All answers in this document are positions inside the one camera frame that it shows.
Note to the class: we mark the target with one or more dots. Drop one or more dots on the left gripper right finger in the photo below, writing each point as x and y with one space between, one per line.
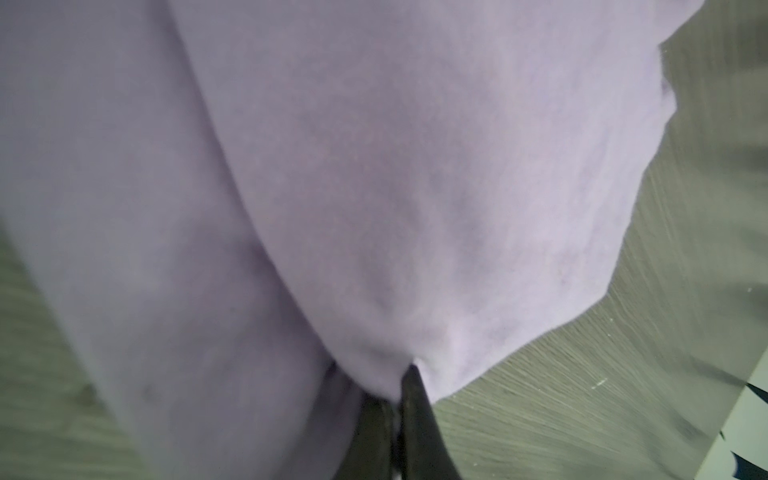
422 453

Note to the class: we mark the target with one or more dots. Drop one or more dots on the purple cloth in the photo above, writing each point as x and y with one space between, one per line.
246 215

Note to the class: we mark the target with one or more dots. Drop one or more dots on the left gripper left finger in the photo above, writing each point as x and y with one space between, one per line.
370 454

